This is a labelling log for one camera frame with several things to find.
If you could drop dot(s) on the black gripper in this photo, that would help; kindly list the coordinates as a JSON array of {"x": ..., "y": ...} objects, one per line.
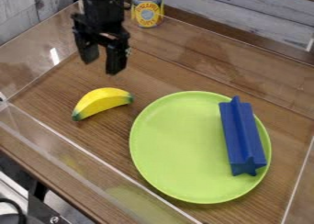
[{"x": 97, "y": 27}]

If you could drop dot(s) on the yellow toy banana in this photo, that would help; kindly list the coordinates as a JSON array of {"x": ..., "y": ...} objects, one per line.
[{"x": 100, "y": 100}]

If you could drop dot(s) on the green round plate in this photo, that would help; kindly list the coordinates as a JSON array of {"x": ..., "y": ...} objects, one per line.
[{"x": 179, "y": 152}]

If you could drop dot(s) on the yellow labelled tin can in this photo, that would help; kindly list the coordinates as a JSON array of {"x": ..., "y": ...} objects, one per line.
[{"x": 146, "y": 12}]

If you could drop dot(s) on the blue star-shaped block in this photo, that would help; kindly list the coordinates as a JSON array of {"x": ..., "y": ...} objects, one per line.
[{"x": 243, "y": 142}]

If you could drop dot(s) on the clear acrylic front wall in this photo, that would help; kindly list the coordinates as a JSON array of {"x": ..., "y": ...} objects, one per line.
[{"x": 105, "y": 195}]

